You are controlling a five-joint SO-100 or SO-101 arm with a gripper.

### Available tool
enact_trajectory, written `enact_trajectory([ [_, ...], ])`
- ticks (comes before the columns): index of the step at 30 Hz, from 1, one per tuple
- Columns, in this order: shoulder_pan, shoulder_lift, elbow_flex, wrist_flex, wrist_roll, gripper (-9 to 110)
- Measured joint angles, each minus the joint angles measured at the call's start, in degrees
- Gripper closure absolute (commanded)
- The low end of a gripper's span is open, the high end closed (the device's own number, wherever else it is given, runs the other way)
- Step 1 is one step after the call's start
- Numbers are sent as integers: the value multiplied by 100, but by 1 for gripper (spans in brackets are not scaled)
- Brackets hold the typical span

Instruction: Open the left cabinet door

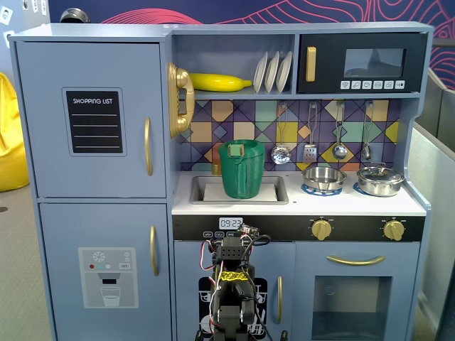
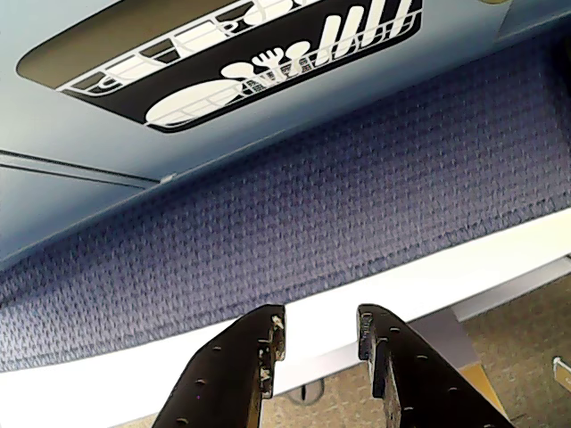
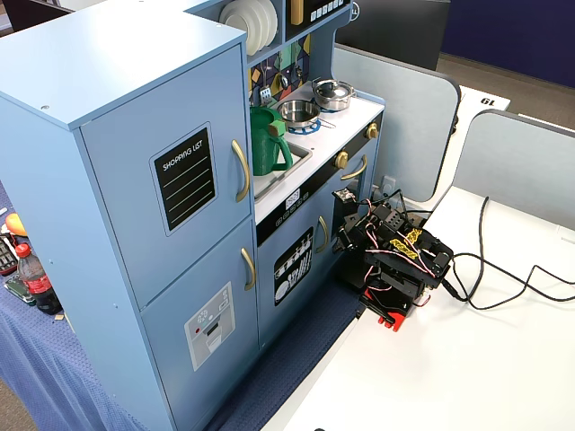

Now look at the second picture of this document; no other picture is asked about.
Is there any yellow foot piece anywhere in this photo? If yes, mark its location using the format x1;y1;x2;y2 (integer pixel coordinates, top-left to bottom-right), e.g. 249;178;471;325
458;361;506;416

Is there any grey table leg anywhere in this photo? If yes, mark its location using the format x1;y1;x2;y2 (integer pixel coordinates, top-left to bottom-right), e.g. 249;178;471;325
403;306;476;372

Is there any blue woven mat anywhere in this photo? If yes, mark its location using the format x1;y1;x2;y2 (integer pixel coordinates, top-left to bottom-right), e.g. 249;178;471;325
0;44;571;375

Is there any plain blue cabinet door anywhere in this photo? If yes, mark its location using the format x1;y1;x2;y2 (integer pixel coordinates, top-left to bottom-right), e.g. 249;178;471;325
0;153;157;271

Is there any small white metal bracket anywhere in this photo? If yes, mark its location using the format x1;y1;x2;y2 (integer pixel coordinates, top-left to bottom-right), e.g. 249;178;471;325
550;355;571;385

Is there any grey table frame rail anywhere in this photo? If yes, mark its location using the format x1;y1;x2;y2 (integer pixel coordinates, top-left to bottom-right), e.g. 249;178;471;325
449;254;571;323

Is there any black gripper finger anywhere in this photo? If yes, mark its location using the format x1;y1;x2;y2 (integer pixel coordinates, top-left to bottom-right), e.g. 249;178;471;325
153;304;287;428
357;303;515;428

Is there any cabinet door with dish-rack print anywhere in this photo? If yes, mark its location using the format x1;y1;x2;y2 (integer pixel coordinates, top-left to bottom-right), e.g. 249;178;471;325
0;0;509;184

